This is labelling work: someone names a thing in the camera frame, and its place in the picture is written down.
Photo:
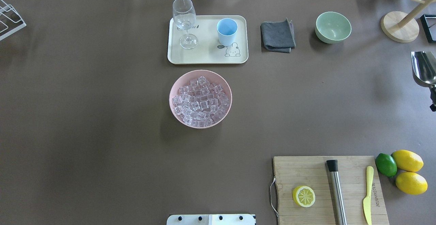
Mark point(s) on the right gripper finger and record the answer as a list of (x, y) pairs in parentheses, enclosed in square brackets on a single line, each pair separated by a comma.
[(433, 98)]

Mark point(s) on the steel ice scoop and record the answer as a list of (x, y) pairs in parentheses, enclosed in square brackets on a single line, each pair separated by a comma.
[(424, 68)]

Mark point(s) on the pink bowl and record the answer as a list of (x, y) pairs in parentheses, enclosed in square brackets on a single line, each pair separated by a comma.
[(200, 99)]

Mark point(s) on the wooden cup tree stand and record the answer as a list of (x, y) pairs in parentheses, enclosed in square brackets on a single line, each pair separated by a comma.
[(402, 27)]

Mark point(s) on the light blue cup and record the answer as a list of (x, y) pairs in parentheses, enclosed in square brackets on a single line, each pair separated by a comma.
[(226, 29)]

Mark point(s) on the clear ice cubes pile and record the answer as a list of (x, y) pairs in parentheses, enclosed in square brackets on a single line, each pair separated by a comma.
[(201, 101)]

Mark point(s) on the black glass rack tray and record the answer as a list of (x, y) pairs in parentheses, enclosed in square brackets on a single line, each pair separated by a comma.
[(428, 23)]

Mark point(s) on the yellow lemon upper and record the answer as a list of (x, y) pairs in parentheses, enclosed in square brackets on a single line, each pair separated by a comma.
[(407, 160)]

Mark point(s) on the yellow lemon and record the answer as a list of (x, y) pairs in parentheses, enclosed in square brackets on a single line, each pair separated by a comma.
[(411, 183), (407, 160)]

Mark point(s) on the green lime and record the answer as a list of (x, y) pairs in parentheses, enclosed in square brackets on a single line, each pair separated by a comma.
[(386, 165)]

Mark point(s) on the yellow lemon lower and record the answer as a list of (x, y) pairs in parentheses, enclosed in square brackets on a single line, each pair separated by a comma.
[(411, 183)]

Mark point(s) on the green bowl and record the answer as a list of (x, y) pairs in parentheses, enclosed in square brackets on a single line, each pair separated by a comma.
[(332, 27)]

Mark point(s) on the steel muddler black tip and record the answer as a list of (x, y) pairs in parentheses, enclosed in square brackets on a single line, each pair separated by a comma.
[(337, 191)]

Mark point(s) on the yellow plastic knife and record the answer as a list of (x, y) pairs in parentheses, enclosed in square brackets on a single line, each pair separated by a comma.
[(367, 201)]

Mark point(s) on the grey folded cloth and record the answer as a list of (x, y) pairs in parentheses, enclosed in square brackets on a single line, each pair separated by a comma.
[(278, 36)]

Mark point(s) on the bamboo cutting board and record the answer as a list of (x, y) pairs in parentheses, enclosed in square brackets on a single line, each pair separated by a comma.
[(293, 171)]

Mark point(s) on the cream rabbit tray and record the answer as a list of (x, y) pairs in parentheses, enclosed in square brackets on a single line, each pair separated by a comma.
[(209, 50)]

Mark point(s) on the clear wine glass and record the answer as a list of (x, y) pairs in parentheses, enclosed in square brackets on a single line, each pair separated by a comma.
[(184, 16)]

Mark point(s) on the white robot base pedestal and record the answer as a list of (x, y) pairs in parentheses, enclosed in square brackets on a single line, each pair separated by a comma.
[(211, 219)]

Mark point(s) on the white wire cup rack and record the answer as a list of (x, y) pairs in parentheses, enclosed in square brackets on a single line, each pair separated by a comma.
[(10, 20)]

